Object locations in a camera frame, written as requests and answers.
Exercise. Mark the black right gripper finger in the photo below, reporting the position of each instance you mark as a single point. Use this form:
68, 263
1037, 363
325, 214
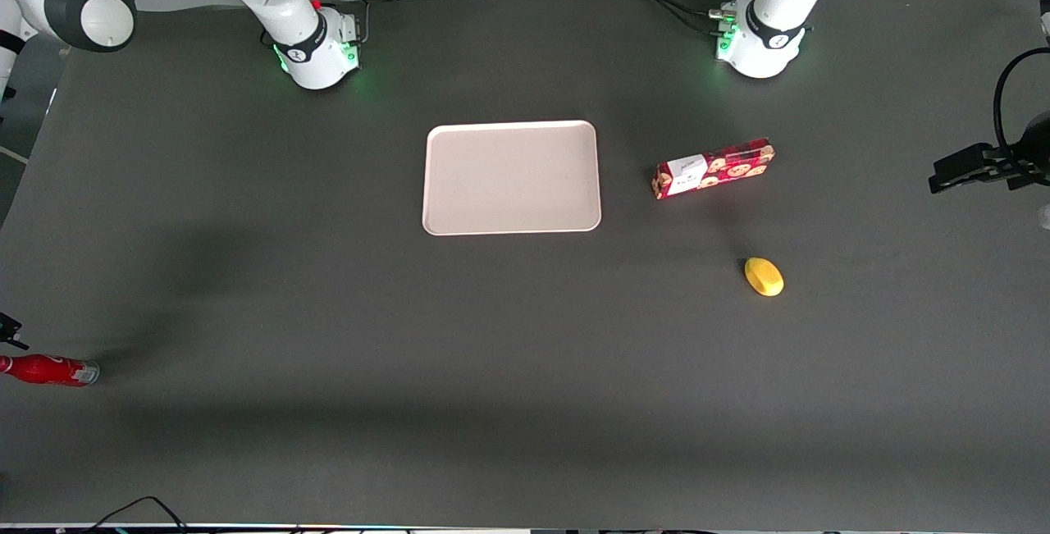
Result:
8, 329

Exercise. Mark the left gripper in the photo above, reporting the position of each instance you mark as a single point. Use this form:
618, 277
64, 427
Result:
1035, 144

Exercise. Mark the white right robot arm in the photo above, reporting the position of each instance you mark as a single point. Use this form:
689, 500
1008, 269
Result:
287, 17

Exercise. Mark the red coke bottle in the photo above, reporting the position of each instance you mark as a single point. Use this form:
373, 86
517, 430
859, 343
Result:
45, 370

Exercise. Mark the beige rectangular plastic tray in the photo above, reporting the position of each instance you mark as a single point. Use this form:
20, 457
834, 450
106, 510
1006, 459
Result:
511, 178

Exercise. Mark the yellow lemon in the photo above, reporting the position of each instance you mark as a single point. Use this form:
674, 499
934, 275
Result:
764, 276

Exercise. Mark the red tartan cookie box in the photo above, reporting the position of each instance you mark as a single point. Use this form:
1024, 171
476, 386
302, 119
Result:
722, 169

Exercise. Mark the dark grey table mat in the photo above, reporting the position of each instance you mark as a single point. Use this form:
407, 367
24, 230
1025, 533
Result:
328, 403

